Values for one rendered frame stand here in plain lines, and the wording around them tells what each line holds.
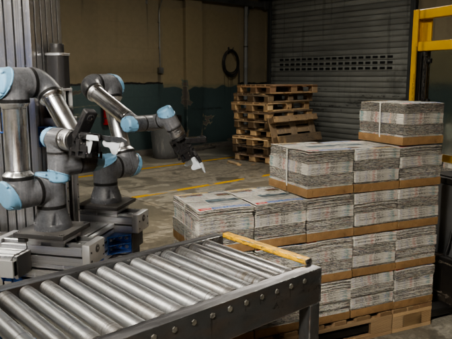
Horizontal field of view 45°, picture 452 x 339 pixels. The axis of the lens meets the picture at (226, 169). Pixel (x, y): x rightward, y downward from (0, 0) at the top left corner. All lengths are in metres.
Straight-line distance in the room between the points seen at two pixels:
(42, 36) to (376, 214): 1.87
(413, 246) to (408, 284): 0.23
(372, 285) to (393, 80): 7.17
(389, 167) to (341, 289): 0.70
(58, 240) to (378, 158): 1.65
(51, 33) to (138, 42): 7.48
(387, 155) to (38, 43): 1.80
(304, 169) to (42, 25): 1.38
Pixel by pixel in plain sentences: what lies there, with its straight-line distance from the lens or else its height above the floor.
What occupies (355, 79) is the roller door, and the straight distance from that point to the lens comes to 10.45.
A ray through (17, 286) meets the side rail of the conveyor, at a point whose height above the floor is 0.80.
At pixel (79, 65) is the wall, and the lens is 9.46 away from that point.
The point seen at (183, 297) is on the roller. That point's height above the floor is 0.80.
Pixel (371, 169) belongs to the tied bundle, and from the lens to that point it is 2.95.
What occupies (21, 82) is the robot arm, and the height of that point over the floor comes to 1.41.
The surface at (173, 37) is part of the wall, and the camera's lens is 10.48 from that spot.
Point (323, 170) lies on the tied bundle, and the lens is 2.77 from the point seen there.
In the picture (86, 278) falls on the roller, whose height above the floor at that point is 0.79.
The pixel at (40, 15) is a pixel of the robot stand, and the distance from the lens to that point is 2.54.
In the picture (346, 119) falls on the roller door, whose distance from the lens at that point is 10.59.
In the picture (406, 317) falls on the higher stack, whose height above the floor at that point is 0.08.
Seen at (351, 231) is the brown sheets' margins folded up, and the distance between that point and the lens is 2.94.
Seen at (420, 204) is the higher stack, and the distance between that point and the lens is 3.22.
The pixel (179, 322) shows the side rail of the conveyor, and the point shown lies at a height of 0.79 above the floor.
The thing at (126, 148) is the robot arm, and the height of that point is 1.07.
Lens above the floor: 1.43
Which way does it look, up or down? 10 degrees down
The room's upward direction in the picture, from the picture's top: straight up
